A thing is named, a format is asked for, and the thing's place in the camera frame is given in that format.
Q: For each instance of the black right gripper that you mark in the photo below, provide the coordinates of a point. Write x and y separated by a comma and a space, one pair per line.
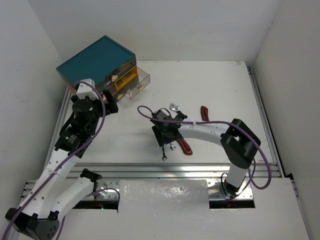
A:
163, 140

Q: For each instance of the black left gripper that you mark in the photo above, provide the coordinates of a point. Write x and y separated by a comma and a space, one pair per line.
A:
105, 102

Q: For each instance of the small silver open-end wrench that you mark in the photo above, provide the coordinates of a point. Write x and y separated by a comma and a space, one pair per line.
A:
164, 156

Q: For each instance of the transparent brown drawer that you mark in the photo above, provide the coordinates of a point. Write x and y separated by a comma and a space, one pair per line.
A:
132, 83

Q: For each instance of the red black utility knife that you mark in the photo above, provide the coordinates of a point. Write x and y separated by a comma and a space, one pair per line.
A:
185, 146
204, 113

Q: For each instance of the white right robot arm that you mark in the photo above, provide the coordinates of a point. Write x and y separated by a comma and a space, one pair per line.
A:
238, 141

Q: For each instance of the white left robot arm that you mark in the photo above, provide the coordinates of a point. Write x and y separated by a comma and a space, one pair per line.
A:
40, 214

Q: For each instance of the teal drawer organizer box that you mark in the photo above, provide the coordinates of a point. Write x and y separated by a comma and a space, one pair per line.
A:
108, 63

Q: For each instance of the white foam cover panel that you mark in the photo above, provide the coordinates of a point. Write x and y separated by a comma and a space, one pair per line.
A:
184, 196

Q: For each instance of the black handled adjustable wrench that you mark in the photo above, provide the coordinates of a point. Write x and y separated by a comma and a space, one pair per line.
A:
173, 107

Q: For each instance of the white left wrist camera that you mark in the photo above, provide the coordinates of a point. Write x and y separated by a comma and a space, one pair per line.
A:
84, 90

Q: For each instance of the aluminium table edge rail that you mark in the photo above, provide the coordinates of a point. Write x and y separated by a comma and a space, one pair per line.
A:
152, 170

